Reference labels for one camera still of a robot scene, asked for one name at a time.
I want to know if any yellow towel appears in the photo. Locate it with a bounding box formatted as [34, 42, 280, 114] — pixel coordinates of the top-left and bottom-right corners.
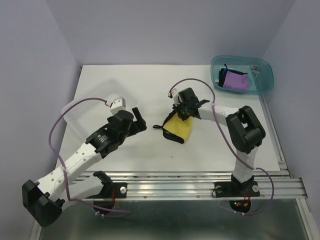
[153, 110, 193, 144]

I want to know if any blue and black towel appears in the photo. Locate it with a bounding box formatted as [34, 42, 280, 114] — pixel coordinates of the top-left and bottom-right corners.
[218, 64, 229, 88]

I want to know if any purple and grey towel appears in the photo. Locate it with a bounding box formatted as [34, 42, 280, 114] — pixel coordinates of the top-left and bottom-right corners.
[221, 70, 248, 90]

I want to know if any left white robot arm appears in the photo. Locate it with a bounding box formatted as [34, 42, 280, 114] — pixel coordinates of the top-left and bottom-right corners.
[22, 107, 147, 228]

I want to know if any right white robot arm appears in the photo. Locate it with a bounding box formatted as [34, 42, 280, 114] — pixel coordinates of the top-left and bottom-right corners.
[168, 87, 266, 195]

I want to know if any white plastic basket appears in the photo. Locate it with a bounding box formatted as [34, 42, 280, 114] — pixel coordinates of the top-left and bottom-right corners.
[61, 77, 139, 142]

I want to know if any teal plastic tub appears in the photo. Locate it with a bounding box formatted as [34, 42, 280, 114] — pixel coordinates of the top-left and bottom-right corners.
[210, 55, 274, 95]

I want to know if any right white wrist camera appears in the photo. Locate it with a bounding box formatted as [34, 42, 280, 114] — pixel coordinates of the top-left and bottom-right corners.
[168, 88, 180, 106]

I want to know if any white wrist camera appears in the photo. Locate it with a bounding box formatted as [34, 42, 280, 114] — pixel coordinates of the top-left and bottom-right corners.
[105, 97, 126, 116]
[168, 88, 180, 106]

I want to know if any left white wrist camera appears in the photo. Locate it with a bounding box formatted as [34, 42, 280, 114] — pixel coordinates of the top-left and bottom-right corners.
[105, 97, 126, 116]

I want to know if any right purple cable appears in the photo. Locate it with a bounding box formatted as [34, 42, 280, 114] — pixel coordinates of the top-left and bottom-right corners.
[166, 78, 276, 217]

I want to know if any purple cable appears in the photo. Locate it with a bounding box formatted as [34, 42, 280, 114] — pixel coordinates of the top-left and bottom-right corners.
[166, 78, 276, 217]
[48, 97, 131, 219]

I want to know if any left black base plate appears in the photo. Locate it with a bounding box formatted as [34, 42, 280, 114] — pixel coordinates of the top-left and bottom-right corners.
[91, 182, 128, 199]

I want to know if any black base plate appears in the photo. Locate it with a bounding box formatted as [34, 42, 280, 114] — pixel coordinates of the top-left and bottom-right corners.
[211, 181, 261, 199]
[91, 182, 128, 199]

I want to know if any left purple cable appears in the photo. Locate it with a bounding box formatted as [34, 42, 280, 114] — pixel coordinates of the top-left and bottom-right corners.
[48, 97, 131, 219]

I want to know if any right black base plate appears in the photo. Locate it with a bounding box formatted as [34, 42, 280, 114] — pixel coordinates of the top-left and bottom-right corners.
[211, 181, 261, 199]

